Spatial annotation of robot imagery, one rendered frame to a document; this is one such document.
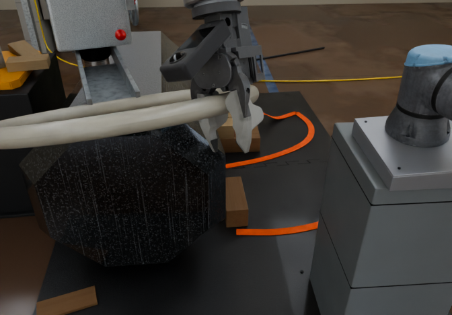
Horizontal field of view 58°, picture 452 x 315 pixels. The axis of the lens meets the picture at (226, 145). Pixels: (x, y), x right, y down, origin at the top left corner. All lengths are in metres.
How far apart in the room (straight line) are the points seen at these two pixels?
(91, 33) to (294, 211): 1.55
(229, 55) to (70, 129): 0.23
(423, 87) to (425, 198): 0.32
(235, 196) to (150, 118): 1.77
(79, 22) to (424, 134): 1.06
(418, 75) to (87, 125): 0.97
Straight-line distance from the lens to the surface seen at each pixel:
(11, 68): 2.38
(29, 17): 4.56
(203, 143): 1.67
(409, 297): 1.66
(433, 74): 1.26
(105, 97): 1.08
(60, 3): 1.27
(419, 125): 1.33
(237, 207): 2.20
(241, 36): 0.62
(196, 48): 0.54
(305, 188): 2.57
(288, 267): 2.09
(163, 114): 0.53
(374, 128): 1.41
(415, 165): 1.27
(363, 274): 1.48
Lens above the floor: 1.56
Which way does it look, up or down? 32 degrees down
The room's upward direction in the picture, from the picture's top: straight up
